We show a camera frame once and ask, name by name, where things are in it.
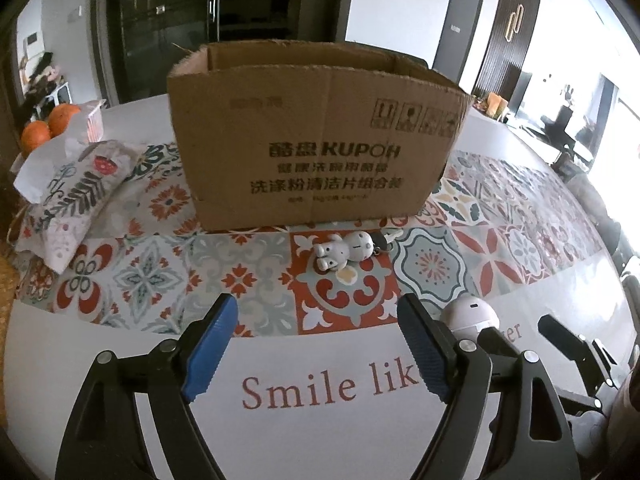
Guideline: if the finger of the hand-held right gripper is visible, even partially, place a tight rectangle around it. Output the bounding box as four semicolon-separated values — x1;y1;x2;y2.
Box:
537;314;618;370

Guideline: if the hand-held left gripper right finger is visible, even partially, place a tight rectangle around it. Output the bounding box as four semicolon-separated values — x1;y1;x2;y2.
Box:
396;293;583;480

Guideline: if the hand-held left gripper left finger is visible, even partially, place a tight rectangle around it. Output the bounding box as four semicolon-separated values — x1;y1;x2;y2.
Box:
55;292;239;480

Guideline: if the white round device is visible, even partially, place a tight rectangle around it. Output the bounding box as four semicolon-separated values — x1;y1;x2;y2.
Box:
439;296;501;343

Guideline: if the white rabbit figurine keychain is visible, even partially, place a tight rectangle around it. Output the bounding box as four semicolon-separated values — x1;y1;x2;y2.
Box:
347;229;404;262

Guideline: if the brown cardboard box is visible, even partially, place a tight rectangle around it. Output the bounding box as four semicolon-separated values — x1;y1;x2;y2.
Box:
166;41;475;233

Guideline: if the person's right hand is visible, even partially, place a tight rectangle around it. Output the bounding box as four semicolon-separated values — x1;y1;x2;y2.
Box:
606;375;640;463

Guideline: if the tile patterned table runner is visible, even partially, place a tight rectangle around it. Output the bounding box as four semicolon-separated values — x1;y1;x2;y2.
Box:
15;142;608;336

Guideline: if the plaid cushioned chair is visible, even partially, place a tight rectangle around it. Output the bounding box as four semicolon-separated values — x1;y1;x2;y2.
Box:
552;150;626;261

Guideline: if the floral tissue pouch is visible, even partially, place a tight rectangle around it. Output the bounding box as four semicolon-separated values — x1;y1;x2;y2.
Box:
15;140;148;275

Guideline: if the white tissue paper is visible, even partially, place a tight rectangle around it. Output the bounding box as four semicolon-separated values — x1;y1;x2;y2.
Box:
14;136;88;204

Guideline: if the television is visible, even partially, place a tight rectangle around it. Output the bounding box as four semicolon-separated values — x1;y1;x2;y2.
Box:
505;72;533;126

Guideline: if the light wooden decor piece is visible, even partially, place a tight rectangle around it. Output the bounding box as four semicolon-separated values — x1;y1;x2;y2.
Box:
482;92;508;117

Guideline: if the white fruit basket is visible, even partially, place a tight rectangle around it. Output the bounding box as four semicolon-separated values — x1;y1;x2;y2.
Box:
10;100;108;171

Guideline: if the orange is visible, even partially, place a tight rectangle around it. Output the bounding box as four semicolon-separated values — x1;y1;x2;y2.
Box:
21;122;52;153
48;104;81;138

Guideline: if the dark grey door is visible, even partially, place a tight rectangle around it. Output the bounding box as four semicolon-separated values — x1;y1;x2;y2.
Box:
432;0;488;78

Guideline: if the dark glass sliding door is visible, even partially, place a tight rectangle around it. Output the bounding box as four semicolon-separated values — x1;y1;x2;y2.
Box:
92;0;358;106

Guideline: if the dark slatted wall panel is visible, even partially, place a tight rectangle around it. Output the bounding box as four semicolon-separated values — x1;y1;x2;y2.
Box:
472;0;543;101

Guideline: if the loop shaped wall ornament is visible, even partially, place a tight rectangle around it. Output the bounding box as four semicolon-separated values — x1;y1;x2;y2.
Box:
506;4;525;43

